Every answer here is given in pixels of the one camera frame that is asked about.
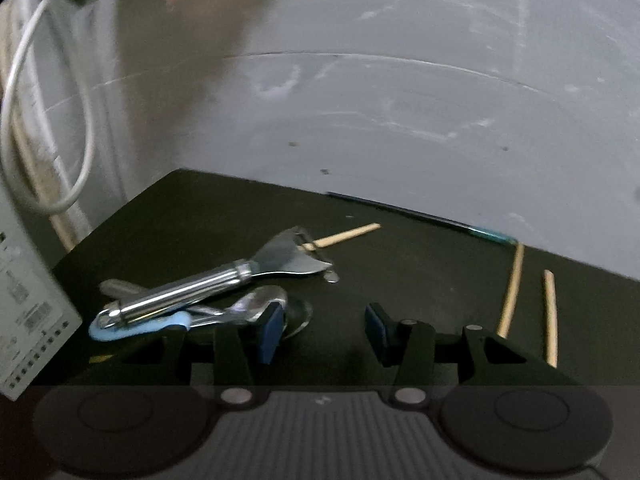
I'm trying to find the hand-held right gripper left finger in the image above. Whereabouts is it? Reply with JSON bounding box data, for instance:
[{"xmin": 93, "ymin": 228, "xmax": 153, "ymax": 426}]
[{"xmin": 75, "ymin": 301, "xmax": 285, "ymax": 406}]

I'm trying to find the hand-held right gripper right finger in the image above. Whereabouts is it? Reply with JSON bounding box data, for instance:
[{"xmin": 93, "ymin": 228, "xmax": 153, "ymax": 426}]
[{"xmin": 365, "ymin": 302, "xmax": 584, "ymax": 405}]

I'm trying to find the steel spoon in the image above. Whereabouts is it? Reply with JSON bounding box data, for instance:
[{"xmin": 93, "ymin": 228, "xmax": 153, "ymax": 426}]
[{"xmin": 200, "ymin": 285, "xmax": 289, "ymax": 323}]

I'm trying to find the light blue handled utensil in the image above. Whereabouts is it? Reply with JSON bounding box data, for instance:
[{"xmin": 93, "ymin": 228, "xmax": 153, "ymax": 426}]
[{"xmin": 88, "ymin": 309, "xmax": 226, "ymax": 342}]

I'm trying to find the banded wooden chopstick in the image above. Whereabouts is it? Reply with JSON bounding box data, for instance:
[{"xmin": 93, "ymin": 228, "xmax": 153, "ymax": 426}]
[{"xmin": 497, "ymin": 242, "xmax": 525, "ymax": 339}]

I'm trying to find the white perforated utensil holder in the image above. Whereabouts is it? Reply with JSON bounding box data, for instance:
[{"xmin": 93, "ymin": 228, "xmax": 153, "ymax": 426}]
[{"xmin": 0, "ymin": 192, "xmax": 84, "ymax": 402}]

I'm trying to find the dark green chopstick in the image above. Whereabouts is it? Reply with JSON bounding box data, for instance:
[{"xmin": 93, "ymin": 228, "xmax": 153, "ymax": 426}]
[{"xmin": 325, "ymin": 191, "xmax": 518, "ymax": 246}]

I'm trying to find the curved wooden frame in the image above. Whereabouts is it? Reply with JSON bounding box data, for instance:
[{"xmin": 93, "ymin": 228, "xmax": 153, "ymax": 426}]
[{"xmin": 0, "ymin": 35, "xmax": 81, "ymax": 253}]

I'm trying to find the white hose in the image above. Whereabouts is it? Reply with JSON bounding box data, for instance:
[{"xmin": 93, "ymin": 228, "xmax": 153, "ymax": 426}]
[{"xmin": 0, "ymin": 0, "xmax": 97, "ymax": 217}]

